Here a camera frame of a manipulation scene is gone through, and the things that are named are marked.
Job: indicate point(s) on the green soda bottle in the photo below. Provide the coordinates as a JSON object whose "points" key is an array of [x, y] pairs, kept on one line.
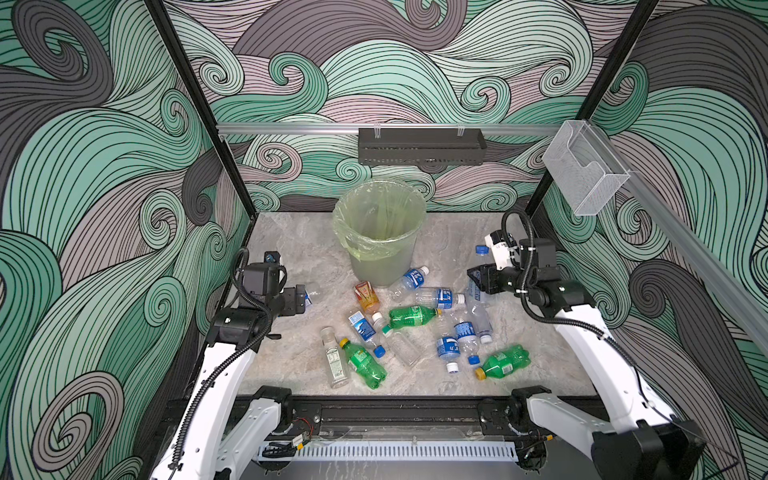
{"points": [[412, 316], [364, 364], [503, 363]]}

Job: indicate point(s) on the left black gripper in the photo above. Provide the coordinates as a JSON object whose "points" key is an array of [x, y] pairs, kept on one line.
{"points": [[293, 300]]}

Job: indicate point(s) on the clear bottle white label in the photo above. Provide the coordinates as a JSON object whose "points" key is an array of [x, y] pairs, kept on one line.
{"points": [[337, 366]]}

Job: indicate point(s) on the blue label bottle front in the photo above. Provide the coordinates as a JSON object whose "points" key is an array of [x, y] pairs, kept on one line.
{"points": [[448, 351]]}

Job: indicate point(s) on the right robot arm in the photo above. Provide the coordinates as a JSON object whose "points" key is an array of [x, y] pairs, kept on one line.
{"points": [[642, 438]]}

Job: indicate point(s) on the clear plastic wall holder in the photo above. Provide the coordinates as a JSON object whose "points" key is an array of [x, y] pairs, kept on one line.
{"points": [[585, 166]]}

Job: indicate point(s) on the white slotted cable duct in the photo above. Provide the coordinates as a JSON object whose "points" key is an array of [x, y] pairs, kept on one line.
{"points": [[454, 451]]}

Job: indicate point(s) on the black wall tray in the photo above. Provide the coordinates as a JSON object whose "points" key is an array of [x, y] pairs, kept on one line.
{"points": [[421, 147]]}

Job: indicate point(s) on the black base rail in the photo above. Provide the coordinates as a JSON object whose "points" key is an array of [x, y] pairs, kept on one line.
{"points": [[332, 416]]}

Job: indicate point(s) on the aluminium rail wall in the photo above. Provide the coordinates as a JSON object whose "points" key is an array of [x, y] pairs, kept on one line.
{"points": [[667, 196], [333, 128]]}

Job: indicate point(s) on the blue label bottle white cap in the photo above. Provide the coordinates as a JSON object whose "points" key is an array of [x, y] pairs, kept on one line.
{"points": [[439, 298]]}

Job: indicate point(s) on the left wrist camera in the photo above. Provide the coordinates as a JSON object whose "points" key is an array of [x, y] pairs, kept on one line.
{"points": [[272, 257]]}

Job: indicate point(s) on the black frame post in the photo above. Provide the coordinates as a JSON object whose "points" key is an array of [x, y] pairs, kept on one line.
{"points": [[617, 57], [174, 47]]}

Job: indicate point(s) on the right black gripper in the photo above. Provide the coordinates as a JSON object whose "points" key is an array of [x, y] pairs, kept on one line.
{"points": [[491, 279]]}

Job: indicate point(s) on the black frame post left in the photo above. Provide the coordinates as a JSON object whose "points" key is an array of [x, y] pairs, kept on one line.
{"points": [[174, 47]]}

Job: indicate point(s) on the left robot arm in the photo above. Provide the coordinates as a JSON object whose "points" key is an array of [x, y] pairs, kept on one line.
{"points": [[203, 446]]}

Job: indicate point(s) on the orange juice bottle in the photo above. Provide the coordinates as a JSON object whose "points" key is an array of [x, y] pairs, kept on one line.
{"points": [[367, 298]]}

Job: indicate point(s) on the clear empty bottle white cap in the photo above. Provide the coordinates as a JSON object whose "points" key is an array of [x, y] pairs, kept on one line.
{"points": [[399, 344]]}

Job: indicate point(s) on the blue label bottle near bin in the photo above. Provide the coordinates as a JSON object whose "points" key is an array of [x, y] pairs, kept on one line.
{"points": [[412, 280]]}

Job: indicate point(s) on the grey bin with green liner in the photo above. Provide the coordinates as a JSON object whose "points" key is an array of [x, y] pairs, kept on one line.
{"points": [[377, 224]]}

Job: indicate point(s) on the black frame post right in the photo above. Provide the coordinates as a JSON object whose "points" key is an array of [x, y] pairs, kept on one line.
{"points": [[617, 57]]}

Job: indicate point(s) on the aluminium rail back wall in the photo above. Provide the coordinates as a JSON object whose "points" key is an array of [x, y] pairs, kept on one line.
{"points": [[333, 128]]}

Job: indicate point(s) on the aluminium rail right wall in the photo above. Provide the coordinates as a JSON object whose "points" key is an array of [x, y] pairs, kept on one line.
{"points": [[667, 196]]}

